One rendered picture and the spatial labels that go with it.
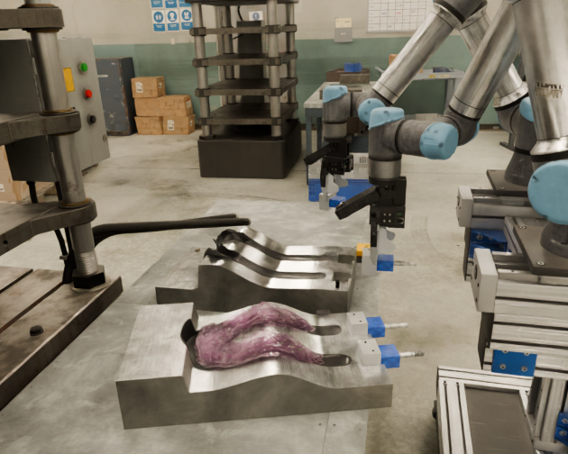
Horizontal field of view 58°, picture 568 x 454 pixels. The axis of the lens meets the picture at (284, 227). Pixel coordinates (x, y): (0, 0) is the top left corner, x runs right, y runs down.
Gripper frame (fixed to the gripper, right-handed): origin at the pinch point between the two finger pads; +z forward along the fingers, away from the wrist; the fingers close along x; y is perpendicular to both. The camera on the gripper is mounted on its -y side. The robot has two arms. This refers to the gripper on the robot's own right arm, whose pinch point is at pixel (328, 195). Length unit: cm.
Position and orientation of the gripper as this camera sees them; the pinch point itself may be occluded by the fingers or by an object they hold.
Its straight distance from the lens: 171.6
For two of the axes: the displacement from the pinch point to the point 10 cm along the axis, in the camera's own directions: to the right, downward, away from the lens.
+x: 5.3, -3.3, 7.9
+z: 0.3, 9.3, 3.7
